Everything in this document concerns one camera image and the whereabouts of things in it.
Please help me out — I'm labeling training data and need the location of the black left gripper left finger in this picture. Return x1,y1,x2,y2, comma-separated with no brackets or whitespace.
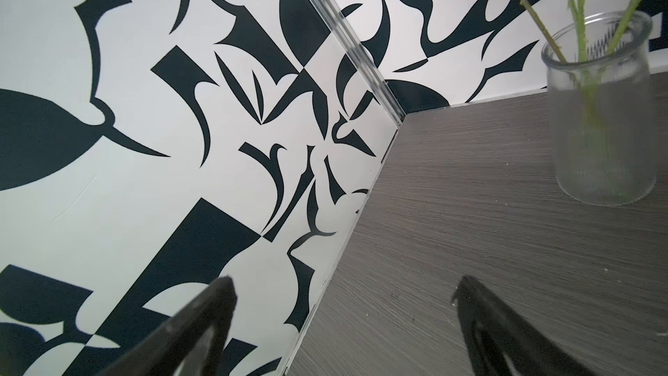
99,276,238,375

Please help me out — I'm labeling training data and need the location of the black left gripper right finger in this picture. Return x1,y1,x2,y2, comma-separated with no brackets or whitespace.
452,275,594,375

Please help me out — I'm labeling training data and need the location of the clear ribbed glass vase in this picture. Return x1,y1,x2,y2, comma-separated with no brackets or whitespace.
541,11,657,206

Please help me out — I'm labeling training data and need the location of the red artificial rose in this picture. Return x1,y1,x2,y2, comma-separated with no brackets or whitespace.
518,0,582,64

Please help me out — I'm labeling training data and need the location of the pink peony stem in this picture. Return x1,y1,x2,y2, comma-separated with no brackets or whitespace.
591,0,652,87

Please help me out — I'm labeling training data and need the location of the pink carnation spray stem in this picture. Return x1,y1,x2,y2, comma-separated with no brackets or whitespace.
567,0,600,126

